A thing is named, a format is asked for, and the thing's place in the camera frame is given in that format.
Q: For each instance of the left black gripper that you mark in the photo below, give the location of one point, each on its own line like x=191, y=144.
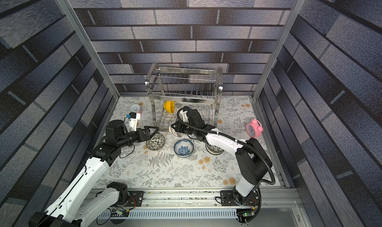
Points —
x=147, y=134

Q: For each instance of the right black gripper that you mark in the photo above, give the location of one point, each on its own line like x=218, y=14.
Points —
x=181, y=127

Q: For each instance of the yellow bowl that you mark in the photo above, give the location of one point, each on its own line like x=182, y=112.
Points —
x=169, y=106

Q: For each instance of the brown patterned bowl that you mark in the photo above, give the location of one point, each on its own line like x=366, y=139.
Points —
x=173, y=132

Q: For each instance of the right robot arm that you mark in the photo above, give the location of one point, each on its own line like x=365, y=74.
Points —
x=254, y=164

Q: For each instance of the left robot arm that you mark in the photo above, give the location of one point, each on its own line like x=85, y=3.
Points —
x=67, y=210

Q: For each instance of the stainless steel dish rack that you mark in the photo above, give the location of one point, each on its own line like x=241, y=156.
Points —
x=196, y=87

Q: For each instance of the blue white patterned bowl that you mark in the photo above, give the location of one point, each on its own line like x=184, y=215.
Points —
x=183, y=148

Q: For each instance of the pink white cup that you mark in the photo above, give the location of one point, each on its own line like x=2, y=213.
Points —
x=136, y=108

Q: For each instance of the floral tablecloth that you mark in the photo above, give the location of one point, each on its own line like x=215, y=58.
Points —
x=162, y=168

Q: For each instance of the dark floral bowl stack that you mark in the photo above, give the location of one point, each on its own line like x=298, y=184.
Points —
x=214, y=150

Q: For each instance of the pink alarm clock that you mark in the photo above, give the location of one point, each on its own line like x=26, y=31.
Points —
x=254, y=129

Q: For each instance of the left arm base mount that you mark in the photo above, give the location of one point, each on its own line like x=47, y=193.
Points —
x=131, y=198

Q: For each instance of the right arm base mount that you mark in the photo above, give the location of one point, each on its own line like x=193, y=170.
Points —
x=233, y=198

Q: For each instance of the aluminium front rail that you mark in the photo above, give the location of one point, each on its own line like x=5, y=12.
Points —
x=199, y=198

